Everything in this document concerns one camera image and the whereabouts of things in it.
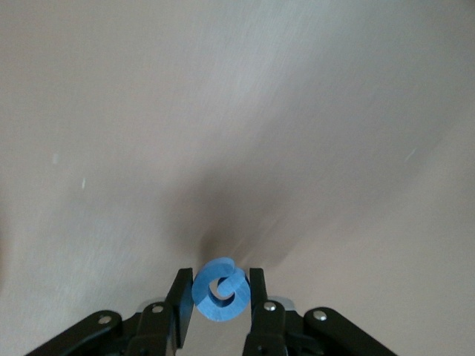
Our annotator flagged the brown table cover sheet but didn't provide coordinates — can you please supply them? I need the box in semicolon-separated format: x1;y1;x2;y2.
0;0;475;356

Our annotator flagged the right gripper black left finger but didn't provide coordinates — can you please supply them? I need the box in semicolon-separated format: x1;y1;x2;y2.
25;267;196;356

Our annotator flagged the blue foam letter G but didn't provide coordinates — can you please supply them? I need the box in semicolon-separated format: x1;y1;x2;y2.
191;257;252;323

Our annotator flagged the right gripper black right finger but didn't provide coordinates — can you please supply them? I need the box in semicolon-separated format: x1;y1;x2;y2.
243;266;398;356

